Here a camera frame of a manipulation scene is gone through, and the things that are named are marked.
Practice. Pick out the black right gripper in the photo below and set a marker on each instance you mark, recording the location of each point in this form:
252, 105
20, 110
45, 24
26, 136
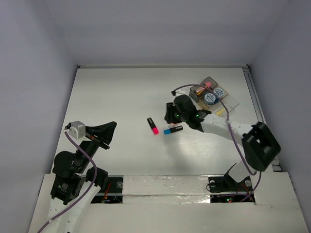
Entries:
170, 116

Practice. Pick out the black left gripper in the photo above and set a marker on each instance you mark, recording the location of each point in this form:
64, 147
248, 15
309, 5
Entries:
98, 140

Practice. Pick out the black pink highlighter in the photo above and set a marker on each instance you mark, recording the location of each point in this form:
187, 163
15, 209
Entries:
152, 126

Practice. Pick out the blue lidded round jar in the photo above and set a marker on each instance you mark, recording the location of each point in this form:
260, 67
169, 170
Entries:
209, 99

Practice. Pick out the yellow highlighter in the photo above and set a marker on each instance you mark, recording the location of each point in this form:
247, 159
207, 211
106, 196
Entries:
221, 112

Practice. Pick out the pink capped eraser bottle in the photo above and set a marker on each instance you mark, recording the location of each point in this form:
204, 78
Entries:
203, 88

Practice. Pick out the orange highlighter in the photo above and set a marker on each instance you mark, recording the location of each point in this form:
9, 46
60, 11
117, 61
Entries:
171, 125

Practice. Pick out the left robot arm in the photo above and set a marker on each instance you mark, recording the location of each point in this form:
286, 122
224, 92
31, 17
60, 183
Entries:
77, 178

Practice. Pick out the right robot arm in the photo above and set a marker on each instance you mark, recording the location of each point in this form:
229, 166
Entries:
255, 143

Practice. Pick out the black blue highlighter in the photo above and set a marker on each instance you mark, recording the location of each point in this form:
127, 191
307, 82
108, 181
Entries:
173, 130

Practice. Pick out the smoky grey plastic bin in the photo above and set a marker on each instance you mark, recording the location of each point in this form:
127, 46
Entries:
192, 93

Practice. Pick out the clear plastic bin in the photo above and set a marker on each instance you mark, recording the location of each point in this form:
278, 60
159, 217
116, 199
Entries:
229, 102

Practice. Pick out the amber plastic bin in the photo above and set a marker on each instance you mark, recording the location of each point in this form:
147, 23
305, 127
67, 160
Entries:
204, 106

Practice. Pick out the white foam front board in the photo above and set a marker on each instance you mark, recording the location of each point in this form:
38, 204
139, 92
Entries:
173, 204

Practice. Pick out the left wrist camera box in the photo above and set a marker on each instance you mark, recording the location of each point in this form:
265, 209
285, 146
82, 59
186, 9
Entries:
76, 130

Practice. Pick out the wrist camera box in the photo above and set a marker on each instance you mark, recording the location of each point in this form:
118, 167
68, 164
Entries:
178, 92
76, 130

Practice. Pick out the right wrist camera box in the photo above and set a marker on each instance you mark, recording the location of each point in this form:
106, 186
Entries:
178, 92

